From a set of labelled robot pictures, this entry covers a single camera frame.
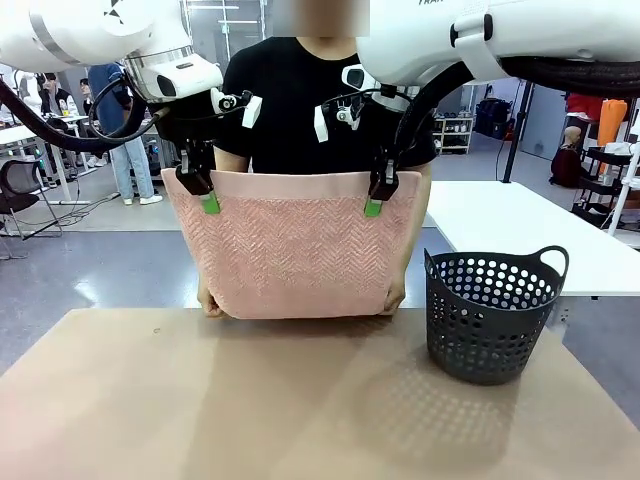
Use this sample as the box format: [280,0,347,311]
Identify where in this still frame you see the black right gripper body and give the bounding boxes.
[372,109,409,157]

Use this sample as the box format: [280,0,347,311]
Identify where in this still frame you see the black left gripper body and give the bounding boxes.
[155,92,218,152]

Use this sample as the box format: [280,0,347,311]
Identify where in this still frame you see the pink terry towel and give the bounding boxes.
[160,168,424,321]

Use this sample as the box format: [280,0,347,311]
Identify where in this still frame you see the person's right forearm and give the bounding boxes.
[213,147,253,174]

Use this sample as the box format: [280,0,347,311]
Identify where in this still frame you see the white shoe rack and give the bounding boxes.
[432,116,474,156]

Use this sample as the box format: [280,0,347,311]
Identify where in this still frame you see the standing person blue shirt jeans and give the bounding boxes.
[87,62,164,206]

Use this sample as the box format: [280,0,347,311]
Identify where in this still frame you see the person's torso black t-shirt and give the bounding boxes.
[214,35,439,175]

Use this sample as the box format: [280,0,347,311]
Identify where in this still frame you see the black bag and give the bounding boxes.
[474,98,514,141]

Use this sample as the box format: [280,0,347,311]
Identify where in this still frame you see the seated person dark top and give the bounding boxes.
[78,78,96,117]

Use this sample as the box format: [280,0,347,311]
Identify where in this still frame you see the white table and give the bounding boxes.
[421,179,640,300]

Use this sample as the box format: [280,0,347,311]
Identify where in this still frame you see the black tripod stand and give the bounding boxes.
[501,80,537,184]

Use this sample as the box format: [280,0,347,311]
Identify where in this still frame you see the seated person black white jacket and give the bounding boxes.
[38,72,77,120]

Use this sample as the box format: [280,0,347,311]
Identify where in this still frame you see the grey door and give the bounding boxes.
[519,82,591,161]

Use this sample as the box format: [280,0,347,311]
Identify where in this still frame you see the black mesh office chair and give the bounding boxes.
[0,158,64,242]

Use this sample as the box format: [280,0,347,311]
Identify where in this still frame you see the white desk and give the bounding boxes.
[0,124,92,206]

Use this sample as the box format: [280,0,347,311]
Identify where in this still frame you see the mannequin bust dark red top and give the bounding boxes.
[549,125,587,188]

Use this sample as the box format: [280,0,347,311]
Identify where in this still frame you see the mannequin with red blue jacket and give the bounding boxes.
[566,92,614,122]

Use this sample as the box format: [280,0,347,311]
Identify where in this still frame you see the black utility cart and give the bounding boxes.
[572,144,636,231]

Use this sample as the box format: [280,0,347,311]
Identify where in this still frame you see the dark grey perforated basket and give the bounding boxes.
[423,244,570,387]

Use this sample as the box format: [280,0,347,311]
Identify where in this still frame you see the orange fabric roll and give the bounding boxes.
[598,98,628,174]

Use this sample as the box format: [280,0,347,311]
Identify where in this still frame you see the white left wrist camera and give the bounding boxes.
[209,88,263,129]

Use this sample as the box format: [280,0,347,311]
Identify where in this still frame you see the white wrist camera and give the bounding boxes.
[209,88,263,129]
[313,93,369,144]

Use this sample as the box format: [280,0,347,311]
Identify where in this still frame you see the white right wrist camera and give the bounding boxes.
[313,93,369,144]

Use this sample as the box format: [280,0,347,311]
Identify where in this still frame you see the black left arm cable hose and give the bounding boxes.
[0,74,164,154]

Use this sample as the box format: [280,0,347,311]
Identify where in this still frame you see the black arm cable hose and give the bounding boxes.
[392,55,640,154]
[0,74,164,154]

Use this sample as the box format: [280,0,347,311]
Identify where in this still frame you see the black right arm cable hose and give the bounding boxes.
[392,55,640,154]

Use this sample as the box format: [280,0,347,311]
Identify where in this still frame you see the white metal frame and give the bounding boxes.
[607,142,640,237]

